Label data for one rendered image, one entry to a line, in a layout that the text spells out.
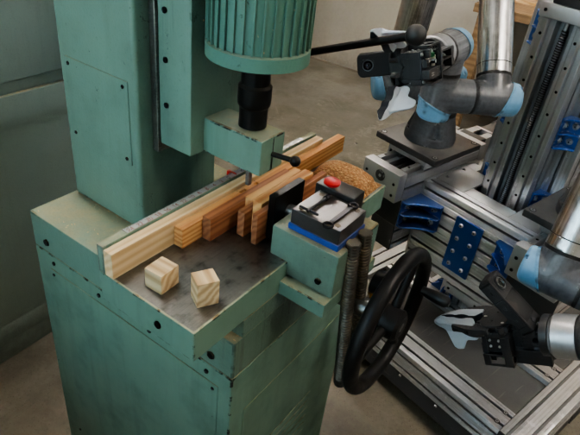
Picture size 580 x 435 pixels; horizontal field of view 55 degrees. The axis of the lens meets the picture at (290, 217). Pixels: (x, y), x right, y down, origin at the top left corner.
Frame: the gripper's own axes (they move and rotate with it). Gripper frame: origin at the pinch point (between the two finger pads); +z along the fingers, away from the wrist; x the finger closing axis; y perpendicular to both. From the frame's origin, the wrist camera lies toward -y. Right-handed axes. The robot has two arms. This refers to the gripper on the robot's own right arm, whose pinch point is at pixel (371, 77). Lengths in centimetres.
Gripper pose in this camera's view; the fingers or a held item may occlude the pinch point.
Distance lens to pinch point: 100.2
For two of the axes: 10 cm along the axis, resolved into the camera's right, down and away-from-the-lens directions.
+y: 7.9, 1.1, -6.0
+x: 1.5, 9.2, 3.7
